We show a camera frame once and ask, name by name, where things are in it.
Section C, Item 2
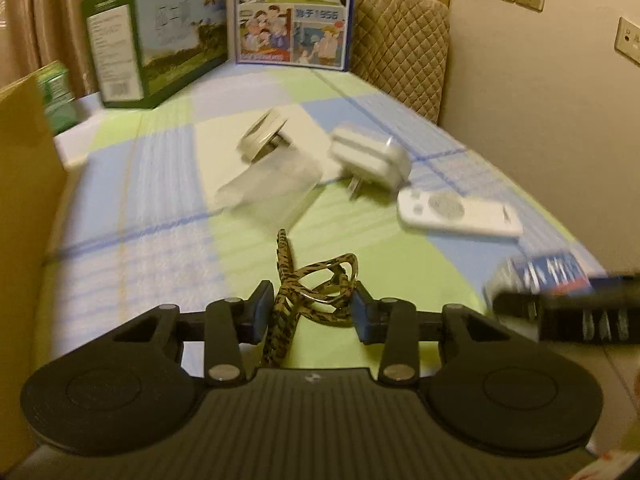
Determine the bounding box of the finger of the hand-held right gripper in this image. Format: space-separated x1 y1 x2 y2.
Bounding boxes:
589 274 640 295
492 290 547 322

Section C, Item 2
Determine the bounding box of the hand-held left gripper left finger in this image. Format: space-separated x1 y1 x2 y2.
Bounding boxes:
100 280 275 387

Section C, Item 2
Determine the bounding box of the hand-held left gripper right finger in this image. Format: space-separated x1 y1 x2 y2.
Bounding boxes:
352 282 526 387

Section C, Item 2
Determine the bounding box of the blue white packet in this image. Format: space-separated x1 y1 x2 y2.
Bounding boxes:
482 255 597 306

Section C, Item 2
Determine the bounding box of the white power adapter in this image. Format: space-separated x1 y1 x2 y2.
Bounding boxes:
327 124 412 200

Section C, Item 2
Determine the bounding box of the brown cardboard box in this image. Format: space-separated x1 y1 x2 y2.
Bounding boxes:
0 76 68 466

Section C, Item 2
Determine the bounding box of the white remote control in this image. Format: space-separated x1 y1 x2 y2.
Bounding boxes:
397 191 524 239

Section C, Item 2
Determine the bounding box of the frosted plastic container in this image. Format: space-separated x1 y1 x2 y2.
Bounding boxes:
215 152 321 227

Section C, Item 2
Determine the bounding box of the small white plug adapter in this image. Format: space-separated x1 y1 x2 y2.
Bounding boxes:
237 107 292 162

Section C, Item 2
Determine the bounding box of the chair with quilted cover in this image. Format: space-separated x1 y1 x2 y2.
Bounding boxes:
350 0 450 126

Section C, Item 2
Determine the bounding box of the green carton pack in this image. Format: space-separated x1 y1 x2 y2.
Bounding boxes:
37 60 80 136

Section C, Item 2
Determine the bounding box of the blue milk carton box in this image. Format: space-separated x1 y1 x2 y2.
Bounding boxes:
234 0 358 72

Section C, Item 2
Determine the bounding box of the green milk carton box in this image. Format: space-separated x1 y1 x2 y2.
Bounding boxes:
81 0 230 110

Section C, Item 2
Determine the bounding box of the beige curtain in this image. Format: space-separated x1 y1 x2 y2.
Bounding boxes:
0 0 223 98

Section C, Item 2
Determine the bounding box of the beige wall outlet plate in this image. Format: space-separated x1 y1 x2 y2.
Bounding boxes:
615 16 640 66

